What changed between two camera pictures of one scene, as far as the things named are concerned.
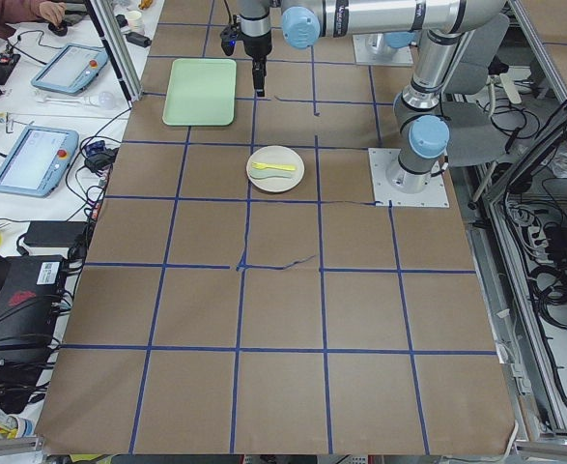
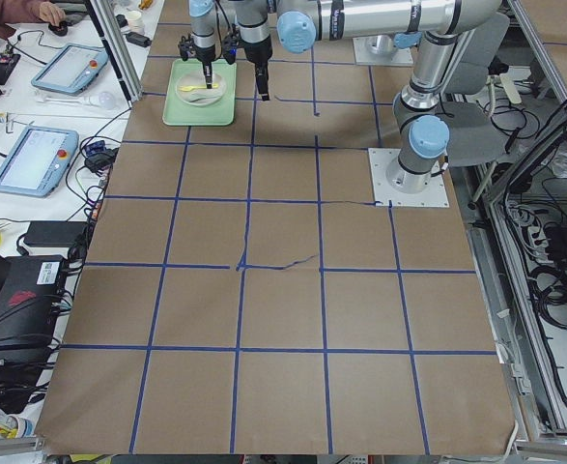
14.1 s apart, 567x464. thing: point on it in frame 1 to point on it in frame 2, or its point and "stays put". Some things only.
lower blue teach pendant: (37, 161) stays put
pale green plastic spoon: (257, 173) to (204, 95)
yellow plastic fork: (261, 166) to (190, 88)
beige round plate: (276, 155) to (201, 97)
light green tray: (201, 92) stays put
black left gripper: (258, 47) stays put
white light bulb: (103, 100) stays put
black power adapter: (52, 234) stays put
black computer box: (22, 313) stays put
